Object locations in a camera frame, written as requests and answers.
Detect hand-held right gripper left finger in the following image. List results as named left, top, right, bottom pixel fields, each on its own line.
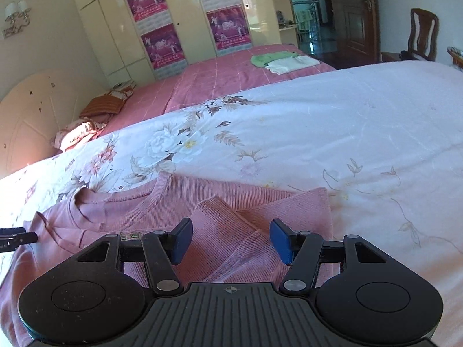
left=74, top=218, right=193, bottom=295

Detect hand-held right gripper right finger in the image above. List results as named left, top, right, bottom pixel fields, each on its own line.
left=269, top=219, right=386, bottom=295

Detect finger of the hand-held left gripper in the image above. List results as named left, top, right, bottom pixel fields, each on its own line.
left=0, top=227, right=39, bottom=254

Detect pink sweater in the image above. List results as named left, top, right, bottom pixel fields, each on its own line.
left=0, top=171, right=336, bottom=347

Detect white floral bed sheet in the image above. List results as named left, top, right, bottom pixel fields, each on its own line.
left=0, top=60, right=463, bottom=347

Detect floral pillow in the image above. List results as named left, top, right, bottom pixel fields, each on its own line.
left=54, top=119, right=109, bottom=152
left=108, top=81, right=138, bottom=101

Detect cream bed headboard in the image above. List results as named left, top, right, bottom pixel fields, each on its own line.
left=0, top=71, right=104, bottom=180

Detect orange pillow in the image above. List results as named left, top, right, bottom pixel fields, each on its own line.
left=80, top=93, right=128, bottom=119

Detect pink checked bedspread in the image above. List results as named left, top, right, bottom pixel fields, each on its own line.
left=98, top=43, right=337, bottom=135

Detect white folded cloth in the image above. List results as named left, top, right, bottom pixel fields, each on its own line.
left=265, top=56, right=321, bottom=76

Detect green folded cloth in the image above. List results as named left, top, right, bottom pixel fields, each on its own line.
left=250, top=51, right=302, bottom=68

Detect cream corner shelf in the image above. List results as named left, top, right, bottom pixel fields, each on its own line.
left=269, top=0, right=302, bottom=44

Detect cream wardrobe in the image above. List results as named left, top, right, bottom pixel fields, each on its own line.
left=65, top=0, right=292, bottom=82

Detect brown wooden door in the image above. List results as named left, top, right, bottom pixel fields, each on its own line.
left=326, top=0, right=381, bottom=64

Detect wooden chair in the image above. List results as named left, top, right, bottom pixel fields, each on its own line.
left=381, top=8, right=439, bottom=63

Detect wall lamp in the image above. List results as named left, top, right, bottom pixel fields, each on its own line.
left=2, top=0, right=32, bottom=39

